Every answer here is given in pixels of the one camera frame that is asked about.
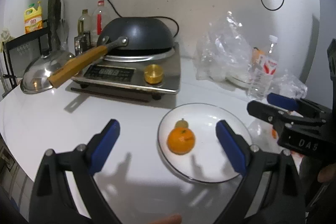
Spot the large orange mandarin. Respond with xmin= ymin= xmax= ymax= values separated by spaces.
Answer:
xmin=166 ymin=127 xmax=196 ymax=155

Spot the yellow detergent bottle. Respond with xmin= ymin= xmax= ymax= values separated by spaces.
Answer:
xmin=24 ymin=1 xmax=43 ymax=34

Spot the clear plastic bag front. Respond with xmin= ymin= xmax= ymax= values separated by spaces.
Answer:
xmin=269 ymin=69 xmax=308 ymax=99

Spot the clear plastic bag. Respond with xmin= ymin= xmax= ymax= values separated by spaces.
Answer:
xmin=194 ymin=11 xmax=252 ymax=83
xmin=269 ymin=69 xmax=308 ymax=99

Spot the black wire rack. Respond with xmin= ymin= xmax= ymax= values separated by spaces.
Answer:
xmin=1 ymin=19 xmax=51 ymax=98

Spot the steel pot lid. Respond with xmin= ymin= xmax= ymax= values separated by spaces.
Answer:
xmin=20 ymin=50 xmax=75 ymax=94

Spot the dark vertical pipe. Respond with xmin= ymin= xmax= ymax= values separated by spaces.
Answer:
xmin=47 ymin=0 xmax=60 ymax=51

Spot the gold cooker knob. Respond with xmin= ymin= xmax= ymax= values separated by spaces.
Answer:
xmin=143 ymin=64 xmax=163 ymax=85

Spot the red label sauce bottle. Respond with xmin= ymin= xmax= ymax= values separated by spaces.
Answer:
xmin=92 ymin=0 xmax=110 ymax=37

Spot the steel induction cooker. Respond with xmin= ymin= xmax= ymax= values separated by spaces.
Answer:
xmin=68 ymin=43 xmax=181 ymax=101

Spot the black umbrella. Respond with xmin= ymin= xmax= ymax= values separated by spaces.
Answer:
xmin=49 ymin=0 xmax=61 ymax=37

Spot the white round plate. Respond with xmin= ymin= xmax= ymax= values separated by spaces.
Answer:
xmin=157 ymin=103 xmax=252 ymax=184

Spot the black wok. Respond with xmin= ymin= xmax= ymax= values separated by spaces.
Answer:
xmin=97 ymin=17 xmax=174 ymax=51

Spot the clear water bottle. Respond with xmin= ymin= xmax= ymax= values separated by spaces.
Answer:
xmin=247 ymin=35 xmax=279 ymax=100

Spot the oil bottle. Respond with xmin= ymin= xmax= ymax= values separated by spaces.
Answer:
xmin=77 ymin=9 xmax=92 ymax=48

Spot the small green-yellow fruit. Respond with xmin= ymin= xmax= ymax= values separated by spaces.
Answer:
xmin=175 ymin=119 xmax=189 ymax=128

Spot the clear plastic bag back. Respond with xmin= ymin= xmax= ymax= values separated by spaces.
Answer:
xmin=194 ymin=11 xmax=252 ymax=83

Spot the wooden wok handle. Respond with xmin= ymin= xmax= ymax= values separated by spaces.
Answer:
xmin=48 ymin=36 xmax=128 ymax=88

